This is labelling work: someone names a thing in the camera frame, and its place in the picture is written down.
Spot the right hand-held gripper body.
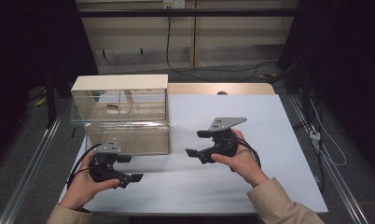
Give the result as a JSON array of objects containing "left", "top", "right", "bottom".
[{"left": 196, "top": 117, "right": 248, "bottom": 165}]

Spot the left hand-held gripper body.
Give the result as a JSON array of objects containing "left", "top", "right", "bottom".
[{"left": 89, "top": 140, "right": 133, "bottom": 189}]

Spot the clear acrylic cabinet white top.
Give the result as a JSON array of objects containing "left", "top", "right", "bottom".
[{"left": 70, "top": 74, "right": 172, "bottom": 157}]

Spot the person's right hand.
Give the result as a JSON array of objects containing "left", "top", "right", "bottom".
[{"left": 210, "top": 128, "right": 271, "bottom": 189}]

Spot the person's left hand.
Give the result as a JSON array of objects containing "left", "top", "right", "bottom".
[{"left": 59, "top": 152, "right": 121, "bottom": 212}]

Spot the white table cover board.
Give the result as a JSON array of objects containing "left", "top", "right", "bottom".
[{"left": 54, "top": 93, "right": 329, "bottom": 217}]

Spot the black metal stand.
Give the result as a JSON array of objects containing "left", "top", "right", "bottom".
[
  {"left": 301, "top": 68, "right": 313, "bottom": 123},
  {"left": 45, "top": 72, "right": 59, "bottom": 129}
]

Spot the black horizontal metal bar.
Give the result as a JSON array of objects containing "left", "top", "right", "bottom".
[{"left": 76, "top": 8, "right": 305, "bottom": 18}]

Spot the black curtain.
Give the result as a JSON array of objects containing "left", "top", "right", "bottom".
[
  {"left": 276, "top": 0, "right": 375, "bottom": 180},
  {"left": 0, "top": 0, "right": 99, "bottom": 166}
]

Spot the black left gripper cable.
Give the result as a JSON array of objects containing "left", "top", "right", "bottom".
[{"left": 65, "top": 143, "right": 104, "bottom": 189}]

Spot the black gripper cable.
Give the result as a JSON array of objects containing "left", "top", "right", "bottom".
[
  {"left": 236, "top": 137, "right": 262, "bottom": 171},
  {"left": 65, "top": 143, "right": 104, "bottom": 189}
]

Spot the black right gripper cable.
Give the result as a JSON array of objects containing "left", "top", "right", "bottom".
[{"left": 236, "top": 137, "right": 262, "bottom": 171}]

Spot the aluminium floor rail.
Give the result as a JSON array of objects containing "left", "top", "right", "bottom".
[
  {"left": 288, "top": 93, "right": 370, "bottom": 224},
  {"left": 0, "top": 114, "right": 64, "bottom": 224}
]

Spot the long black floor cable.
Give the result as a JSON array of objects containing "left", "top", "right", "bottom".
[{"left": 165, "top": 7, "right": 278, "bottom": 83}]

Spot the white thin cable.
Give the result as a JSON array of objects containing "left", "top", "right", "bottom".
[{"left": 309, "top": 98, "right": 348, "bottom": 167}]

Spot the white wall socket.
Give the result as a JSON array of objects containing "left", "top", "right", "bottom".
[{"left": 162, "top": 0, "right": 187, "bottom": 9}]

